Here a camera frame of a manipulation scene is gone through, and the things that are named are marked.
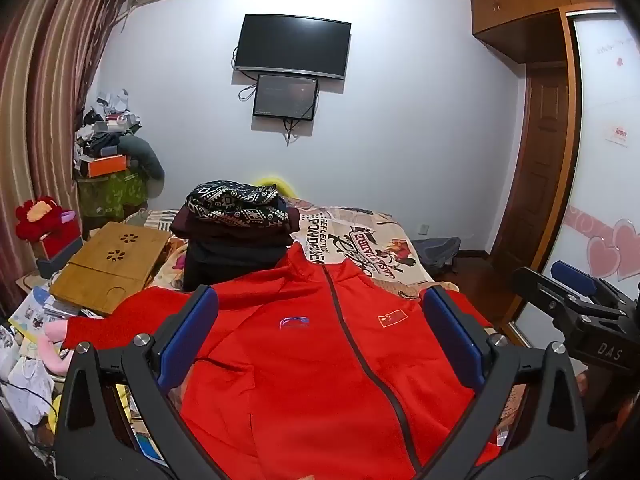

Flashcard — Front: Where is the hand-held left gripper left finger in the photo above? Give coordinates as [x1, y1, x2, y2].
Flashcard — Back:
[54, 285, 221, 480]

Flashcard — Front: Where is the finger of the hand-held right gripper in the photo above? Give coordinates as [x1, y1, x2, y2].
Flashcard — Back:
[552, 260, 636, 307]
[512, 267, 621, 320]

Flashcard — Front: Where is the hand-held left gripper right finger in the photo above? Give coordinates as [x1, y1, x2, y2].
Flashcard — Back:
[422, 285, 588, 480]

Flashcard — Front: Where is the red zip jacket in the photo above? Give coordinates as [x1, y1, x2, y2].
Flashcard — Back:
[62, 242, 501, 480]

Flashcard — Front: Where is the pile of dark folded clothes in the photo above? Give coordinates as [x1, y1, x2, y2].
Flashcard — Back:
[170, 207, 301, 247]

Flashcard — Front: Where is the grey blue bag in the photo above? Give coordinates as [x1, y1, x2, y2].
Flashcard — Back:
[412, 236, 462, 279]

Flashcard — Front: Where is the wooden wardrobe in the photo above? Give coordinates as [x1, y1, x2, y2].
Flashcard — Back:
[515, 10, 640, 346]

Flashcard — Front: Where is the wooden lap desk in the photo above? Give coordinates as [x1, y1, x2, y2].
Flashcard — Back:
[49, 221, 173, 317]

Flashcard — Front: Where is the brown wooden door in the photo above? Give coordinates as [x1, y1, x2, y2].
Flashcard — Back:
[487, 60, 572, 281]

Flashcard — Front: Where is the black white patterned folded garment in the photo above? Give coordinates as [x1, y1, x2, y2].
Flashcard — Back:
[185, 178, 291, 233]

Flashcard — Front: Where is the pink plush toy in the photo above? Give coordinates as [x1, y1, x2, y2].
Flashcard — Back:
[37, 317, 77, 376]

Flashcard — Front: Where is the red white sticker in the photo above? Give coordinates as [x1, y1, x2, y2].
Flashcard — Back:
[604, 122, 632, 149]

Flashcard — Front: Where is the grey blue box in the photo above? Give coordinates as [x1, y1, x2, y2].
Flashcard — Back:
[36, 237, 86, 279]

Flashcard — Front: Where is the red box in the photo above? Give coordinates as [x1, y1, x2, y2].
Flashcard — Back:
[37, 220, 83, 261]

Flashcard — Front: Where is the green patterned bag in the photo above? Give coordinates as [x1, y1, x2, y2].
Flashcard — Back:
[77, 170, 149, 219]

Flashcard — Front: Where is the yellow plush item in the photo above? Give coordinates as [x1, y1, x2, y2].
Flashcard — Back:
[250, 174, 297, 199]

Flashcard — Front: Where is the pile of papers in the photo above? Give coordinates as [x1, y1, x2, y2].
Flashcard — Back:
[0, 285, 68, 438]

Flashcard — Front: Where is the grey plush pillow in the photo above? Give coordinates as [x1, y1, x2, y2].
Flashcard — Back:
[117, 135, 166, 198]

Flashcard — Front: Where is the orange box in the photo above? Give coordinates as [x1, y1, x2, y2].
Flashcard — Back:
[87, 154, 129, 179]

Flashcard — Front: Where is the red flower plush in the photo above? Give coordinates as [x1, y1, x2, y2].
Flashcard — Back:
[15, 195, 64, 241]

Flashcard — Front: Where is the pile of clutter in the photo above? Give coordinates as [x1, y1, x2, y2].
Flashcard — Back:
[74, 89, 143, 166]

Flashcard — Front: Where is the wooden overhead cabinet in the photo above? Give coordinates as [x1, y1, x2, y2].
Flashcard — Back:
[470, 0, 623, 64]

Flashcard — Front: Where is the striped brown curtain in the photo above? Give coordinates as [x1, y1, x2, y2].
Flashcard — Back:
[0, 0, 138, 306]

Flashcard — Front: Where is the black television cable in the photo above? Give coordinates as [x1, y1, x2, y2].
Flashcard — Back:
[231, 47, 258, 103]

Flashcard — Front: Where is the small wall-mounted monitor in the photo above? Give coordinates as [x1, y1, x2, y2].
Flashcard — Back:
[252, 73, 320, 122]

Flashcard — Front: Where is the wall-mounted black television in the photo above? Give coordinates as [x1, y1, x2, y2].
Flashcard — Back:
[233, 13, 352, 81]

